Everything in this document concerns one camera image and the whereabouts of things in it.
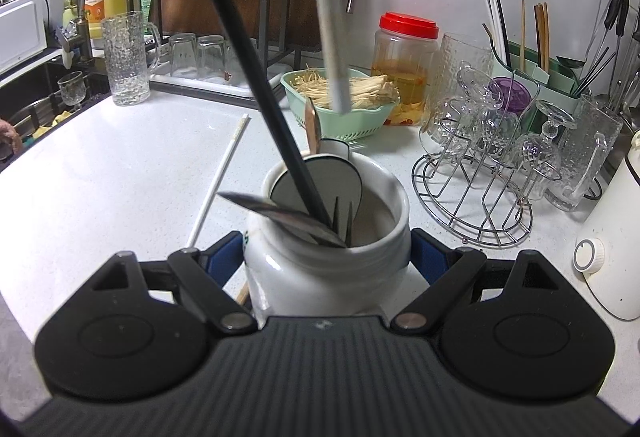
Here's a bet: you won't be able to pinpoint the green utensil holder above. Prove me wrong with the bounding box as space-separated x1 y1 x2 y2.
492 49 591 118

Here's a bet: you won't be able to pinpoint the yellow sponge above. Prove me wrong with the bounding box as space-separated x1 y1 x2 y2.
32 111 72 138

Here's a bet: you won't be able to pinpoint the metal spoon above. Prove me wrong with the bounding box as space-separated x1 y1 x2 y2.
217 191 347 249

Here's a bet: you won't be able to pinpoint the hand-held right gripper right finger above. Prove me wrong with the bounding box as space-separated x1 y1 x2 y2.
390 228 566 334

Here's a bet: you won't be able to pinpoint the glass with purple lid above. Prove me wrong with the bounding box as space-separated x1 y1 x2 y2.
487 76 532 118

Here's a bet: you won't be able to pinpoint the pinkish brown lump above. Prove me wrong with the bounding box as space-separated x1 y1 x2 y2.
0 119 23 158

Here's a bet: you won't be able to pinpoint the white chopstick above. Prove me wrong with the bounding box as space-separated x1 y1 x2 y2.
481 0 505 68
304 0 357 114
184 113 251 249
486 0 508 68

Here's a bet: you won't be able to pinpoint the steel kitchen faucet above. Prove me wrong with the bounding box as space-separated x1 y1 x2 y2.
22 0 97 66

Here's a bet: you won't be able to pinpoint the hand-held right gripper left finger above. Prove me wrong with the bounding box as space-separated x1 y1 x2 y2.
91 231 260 336

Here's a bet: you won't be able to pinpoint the enoki mushroom bundle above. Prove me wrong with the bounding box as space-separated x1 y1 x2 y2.
290 71 400 110

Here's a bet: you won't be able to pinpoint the green plastic basket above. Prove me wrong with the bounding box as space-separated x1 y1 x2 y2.
280 68 401 140

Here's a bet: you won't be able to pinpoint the white electric kettle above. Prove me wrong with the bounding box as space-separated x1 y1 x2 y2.
574 129 640 322

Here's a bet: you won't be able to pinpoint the dark brown chopstick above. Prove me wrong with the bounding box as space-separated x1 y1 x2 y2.
533 4 544 72

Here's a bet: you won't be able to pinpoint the dark steel chopstick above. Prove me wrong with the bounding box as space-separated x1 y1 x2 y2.
571 47 609 98
576 52 617 98

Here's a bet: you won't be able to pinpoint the kitchen sink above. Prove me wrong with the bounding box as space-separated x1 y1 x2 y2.
0 62 113 172

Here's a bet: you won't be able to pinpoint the wire cup rack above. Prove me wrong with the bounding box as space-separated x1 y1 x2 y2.
411 82 535 248

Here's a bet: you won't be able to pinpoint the red-lid plastic jar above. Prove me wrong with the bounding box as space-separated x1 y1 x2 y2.
371 12 441 126

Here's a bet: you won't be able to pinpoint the white countertop appliance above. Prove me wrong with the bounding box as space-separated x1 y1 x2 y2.
0 0 49 74

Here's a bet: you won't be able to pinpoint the stemmed crystal goblet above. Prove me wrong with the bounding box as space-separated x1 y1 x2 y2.
517 99 576 200

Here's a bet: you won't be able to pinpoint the small glass goblet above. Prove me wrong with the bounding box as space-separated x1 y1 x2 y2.
56 71 89 108

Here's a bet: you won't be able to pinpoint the clear glass tumbler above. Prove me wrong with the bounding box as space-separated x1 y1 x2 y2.
225 37 258 78
196 35 227 80
167 33 198 80

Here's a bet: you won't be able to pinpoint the white ceramic mug green logo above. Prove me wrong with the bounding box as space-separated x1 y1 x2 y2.
242 159 412 319

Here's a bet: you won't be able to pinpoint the metal fork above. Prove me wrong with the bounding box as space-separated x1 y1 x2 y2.
331 196 355 245

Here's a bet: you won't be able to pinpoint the white drip tray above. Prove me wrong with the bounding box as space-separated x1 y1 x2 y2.
149 62 286 110

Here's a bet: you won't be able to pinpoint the smooth clear glass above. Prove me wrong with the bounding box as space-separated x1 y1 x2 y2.
456 64 496 118

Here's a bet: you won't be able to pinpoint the textured glass mug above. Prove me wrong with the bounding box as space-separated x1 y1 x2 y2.
100 11 163 106
432 33 496 118
545 93 625 212

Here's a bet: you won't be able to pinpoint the cut crystal glass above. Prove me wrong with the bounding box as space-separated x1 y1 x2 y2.
420 97 463 152

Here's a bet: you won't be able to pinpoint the hanging steel kitchen utensils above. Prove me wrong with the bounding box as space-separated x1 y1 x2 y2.
572 0 640 118

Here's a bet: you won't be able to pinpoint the black chopstick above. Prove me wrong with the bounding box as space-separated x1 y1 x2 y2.
494 0 513 68
180 0 335 230

